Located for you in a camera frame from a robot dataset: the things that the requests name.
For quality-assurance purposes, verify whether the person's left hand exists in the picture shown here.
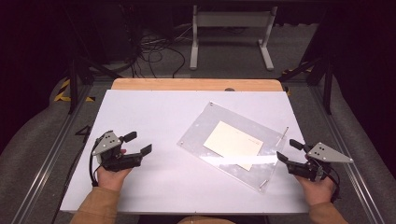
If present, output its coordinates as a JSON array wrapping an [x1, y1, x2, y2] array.
[[96, 148, 134, 192]]

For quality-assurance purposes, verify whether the aluminium floor rail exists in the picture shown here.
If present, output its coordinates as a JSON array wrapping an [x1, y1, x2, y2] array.
[[310, 84, 389, 224], [9, 83, 96, 224]]

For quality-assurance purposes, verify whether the right hand-held gripper black cable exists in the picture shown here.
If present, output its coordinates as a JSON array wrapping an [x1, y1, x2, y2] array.
[[311, 157, 342, 203]]

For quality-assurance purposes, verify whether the cream paper card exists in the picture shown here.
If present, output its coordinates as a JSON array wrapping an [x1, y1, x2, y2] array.
[[203, 119, 264, 172]]

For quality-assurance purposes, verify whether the black metal stand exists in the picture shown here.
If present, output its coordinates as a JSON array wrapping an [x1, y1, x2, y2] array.
[[277, 55, 334, 116], [61, 43, 123, 115]]

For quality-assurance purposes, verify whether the wooden table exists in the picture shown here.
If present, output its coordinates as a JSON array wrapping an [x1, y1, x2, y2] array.
[[110, 77, 285, 92]]

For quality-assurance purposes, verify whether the tangle of black floor cables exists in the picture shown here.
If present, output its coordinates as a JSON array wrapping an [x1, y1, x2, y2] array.
[[130, 26, 191, 79]]

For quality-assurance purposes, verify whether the clear acrylic frame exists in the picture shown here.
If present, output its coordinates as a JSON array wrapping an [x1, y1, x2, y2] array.
[[176, 101, 290, 194]]

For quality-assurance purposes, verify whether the left hand-held gripper black cable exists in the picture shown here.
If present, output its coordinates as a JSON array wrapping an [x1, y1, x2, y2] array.
[[88, 141, 104, 188]]

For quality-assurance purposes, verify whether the person's right hand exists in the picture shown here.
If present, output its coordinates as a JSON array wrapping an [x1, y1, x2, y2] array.
[[293, 173, 338, 207]]

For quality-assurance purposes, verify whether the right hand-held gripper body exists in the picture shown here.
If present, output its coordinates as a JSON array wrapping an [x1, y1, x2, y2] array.
[[285, 142, 355, 183]]

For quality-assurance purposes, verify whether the white board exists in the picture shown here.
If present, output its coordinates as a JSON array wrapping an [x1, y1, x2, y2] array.
[[59, 89, 310, 216]]

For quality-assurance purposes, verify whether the hand-held gripper black cable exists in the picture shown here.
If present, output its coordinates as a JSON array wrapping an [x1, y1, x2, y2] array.
[[88, 141, 104, 188], [311, 157, 342, 203]]

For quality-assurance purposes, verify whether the yellow black floor tape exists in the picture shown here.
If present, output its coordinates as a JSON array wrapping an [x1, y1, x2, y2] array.
[[53, 78, 96, 104], [280, 61, 314, 76]]

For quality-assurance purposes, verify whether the white metal table frame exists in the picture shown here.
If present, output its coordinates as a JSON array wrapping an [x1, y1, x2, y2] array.
[[189, 4, 279, 72]]

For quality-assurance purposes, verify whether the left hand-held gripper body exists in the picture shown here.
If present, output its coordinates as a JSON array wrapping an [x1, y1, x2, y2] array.
[[92, 130, 145, 173]]

